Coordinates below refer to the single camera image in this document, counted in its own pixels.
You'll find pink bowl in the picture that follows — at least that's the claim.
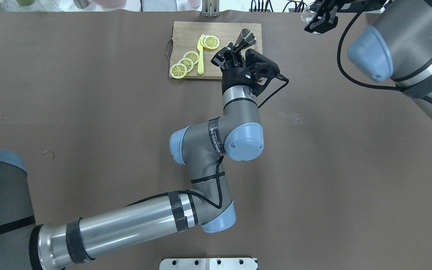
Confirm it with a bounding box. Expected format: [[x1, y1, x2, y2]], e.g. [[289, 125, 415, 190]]
[[93, 0, 127, 9]]

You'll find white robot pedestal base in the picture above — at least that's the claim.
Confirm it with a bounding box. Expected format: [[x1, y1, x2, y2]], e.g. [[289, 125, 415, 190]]
[[159, 257, 259, 270]]

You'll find yellow plastic knife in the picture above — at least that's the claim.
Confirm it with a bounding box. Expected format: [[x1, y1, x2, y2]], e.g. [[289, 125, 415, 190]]
[[196, 34, 205, 75]]

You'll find small clear glass cup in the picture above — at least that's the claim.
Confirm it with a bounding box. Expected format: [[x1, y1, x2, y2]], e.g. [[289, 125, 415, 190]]
[[301, 0, 324, 35]]

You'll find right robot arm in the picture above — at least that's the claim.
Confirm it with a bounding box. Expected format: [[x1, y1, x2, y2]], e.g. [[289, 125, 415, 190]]
[[301, 0, 432, 119]]

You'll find steel double jigger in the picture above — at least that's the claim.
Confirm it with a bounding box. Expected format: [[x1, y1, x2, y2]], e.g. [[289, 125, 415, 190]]
[[227, 28, 257, 53]]

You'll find pink cup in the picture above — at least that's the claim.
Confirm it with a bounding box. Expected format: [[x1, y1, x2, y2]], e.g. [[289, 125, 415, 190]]
[[187, 0, 202, 10]]

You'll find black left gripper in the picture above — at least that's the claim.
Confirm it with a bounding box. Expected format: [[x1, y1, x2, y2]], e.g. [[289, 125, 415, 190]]
[[211, 47, 255, 92]]

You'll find aluminium frame post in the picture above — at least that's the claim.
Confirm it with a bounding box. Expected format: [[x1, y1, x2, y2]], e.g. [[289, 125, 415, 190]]
[[202, 0, 221, 17]]

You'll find lemon slice upper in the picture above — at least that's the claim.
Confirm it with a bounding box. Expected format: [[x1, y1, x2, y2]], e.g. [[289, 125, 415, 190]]
[[184, 51, 200, 65]]

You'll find lemon slice middle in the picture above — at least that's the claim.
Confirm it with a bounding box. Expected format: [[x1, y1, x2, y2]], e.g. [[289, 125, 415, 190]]
[[178, 57, 194, 73]]

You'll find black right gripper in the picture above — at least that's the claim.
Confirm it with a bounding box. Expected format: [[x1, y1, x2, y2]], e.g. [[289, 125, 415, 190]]
[[304, 0, 388, 34]]

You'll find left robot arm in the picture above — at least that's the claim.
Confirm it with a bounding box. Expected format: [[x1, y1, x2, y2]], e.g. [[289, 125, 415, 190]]
[[0, 44, 221, 224]]

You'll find lemon slice on knife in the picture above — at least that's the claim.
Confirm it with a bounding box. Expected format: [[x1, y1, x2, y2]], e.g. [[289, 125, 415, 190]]
[[200, 35, 221, 50]]

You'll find wooden cutting board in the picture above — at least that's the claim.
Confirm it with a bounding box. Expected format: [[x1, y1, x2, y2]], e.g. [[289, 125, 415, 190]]
[[169, 21, 263, 80]]

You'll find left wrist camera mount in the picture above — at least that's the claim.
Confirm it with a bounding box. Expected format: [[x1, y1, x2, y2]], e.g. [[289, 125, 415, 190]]
[[245, 48, 289, 96]]

